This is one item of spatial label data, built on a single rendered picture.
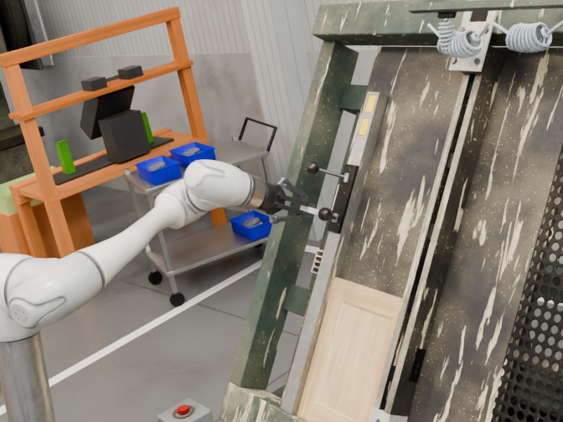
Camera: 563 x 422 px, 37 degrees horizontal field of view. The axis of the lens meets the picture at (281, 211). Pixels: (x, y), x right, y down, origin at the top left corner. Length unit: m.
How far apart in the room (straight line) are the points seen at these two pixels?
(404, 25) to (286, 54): 3.29
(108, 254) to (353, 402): 0.84
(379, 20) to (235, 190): 0.69
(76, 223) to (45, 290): 4.94
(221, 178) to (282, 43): 3.59
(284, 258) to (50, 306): 1.04
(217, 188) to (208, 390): 2.49
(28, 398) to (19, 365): 0.08
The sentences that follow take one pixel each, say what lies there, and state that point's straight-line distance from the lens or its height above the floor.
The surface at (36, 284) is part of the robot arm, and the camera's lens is 1.75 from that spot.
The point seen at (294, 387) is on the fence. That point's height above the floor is 0.96.
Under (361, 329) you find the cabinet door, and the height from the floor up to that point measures 1.13.
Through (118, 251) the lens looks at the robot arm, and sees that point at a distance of 1.86.
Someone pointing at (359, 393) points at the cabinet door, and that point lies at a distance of 2.31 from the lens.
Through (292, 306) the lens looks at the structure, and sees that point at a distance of 2.62.
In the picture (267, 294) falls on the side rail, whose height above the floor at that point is 1.15.
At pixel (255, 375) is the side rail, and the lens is 2.65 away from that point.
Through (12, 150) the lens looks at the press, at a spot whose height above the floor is 0.69.
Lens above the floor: 2.24
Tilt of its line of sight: 20 degrees down
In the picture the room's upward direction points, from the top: 12 degrees counter-clockwise
